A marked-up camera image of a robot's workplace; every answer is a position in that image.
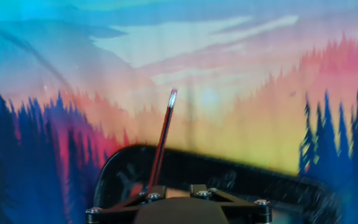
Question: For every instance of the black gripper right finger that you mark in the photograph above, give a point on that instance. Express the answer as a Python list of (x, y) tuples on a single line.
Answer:
[(247, 213)]

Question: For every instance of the colourful forest print cloth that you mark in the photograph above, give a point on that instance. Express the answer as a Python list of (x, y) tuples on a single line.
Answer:
[(228, 93)]

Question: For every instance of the black C-clamp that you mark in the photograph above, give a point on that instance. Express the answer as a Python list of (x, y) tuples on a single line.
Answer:
[(197, 171)]

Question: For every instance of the red black pencil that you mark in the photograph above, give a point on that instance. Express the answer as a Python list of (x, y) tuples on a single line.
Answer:
[(163, 137)]

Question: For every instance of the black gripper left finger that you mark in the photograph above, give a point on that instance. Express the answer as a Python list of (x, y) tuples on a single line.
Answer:
[(117, 213)]

